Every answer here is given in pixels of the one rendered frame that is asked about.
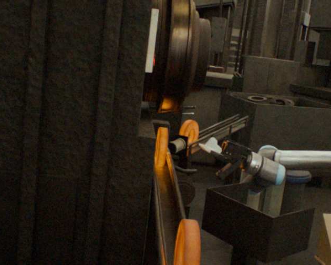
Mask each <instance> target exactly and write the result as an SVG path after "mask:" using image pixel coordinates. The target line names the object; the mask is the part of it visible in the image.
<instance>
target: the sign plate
mask: <svg viewBox="0 0 331 265"><path fill-rule="evenodd" d="M159 14H160V12H158V9H152V12H151V22H150V32H149V42H148V53H147V58H146V68H145V72H148V73H151V72H152V71H153V64H154V54H155V53H154V46H155V41H156V31H157V22H158V15H159Z"/></svg>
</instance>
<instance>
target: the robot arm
mask: <svg viewBox="0 0 331 265"><path fill-rule="evenodd" d="M228 140H229V139H228V138H225V141H224V143H223V145H222V148H220V146H218V145H217V141H216V140H215V138H214V137H211V138H210V140H209V141H208V142H207V143H206V144H205V145H203V144H199V146H200V147H201V148H202V149H203V150H205V151H206V152H208V153H210V154H212V155H214V156H216V157H218V158H220V159H222V160H224V161H226V162H229V164H228V165H226V166H225V167H224V168H222V169H220V170H219V171H217V172H216V176H217V177H218V179H219V180H222V179H224V178H225V177H226V176H227V175H228V174H230V173H231V172H232V171H234V170H235V169H237V168H238V167H240V168H242V170H243V172H245V173H247V174H249V175H248V176H246V177H245V178H244V180H243V182H250V187H249V194H251V195H257V194H260V193H261V191H263V190H264V189H266V188H267V187H268V186H270V185H271V184H273V185H274V186H279V185H280V184H281V183H282V181H283V179H284V176H285V170H301V171H329V172H331V151H302V150H278V149H277V148H275V147H273V146H269V145H267V146H263V147H262V148H261V149H259V151H258V153H257V154H255V153H253V152H252V150H251V149H249V148H246V147H244V146H242V145H240V144H238V143H236V142H234V141H231V140H229V141H228ZM230 141H231V142H230ZM232 142H233V143H232Z"/></svg>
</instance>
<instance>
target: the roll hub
mask: <svg viewBox="0 0 331 265"><path fill-rule="evenodd" d="M210 49H211V27H210V22H209V20H208V19H200V38H199V50H198V59H197V63H196V68H195V73H194V79H193V84H192V88H191V91H197V92H200V91H201V90H202V87H203V85H204V81H205V78H206V72H207V68H208V62H209V54H210Z"/></svg>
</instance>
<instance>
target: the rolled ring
mask: <svg viewBox="0 0 331 265"><path fill-rule="evenodd" d="M200 255H201V240H200V228H199V224H198V222H197V221H196V220H189V219H182V220H181V221H180V224H179V228H178V233H177V239H176V244H175V253H174V265H200Z"/></svg>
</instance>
